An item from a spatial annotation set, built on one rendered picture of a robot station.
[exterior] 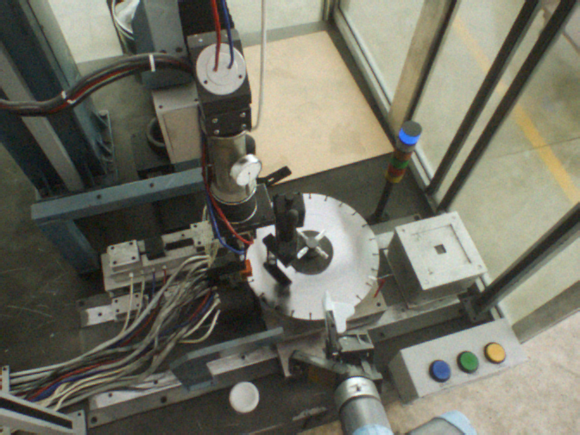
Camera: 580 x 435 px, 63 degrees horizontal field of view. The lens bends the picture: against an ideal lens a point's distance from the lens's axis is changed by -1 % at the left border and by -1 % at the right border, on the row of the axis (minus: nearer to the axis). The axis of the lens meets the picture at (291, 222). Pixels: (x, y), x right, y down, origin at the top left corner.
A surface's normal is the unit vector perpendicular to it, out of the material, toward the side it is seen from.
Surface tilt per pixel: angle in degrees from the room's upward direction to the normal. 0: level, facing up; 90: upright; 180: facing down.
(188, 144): 90
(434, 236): 0
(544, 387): 0
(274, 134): 0
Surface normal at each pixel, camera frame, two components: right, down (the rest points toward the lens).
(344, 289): 0.04, -0.48
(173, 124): 0.29, 0.84
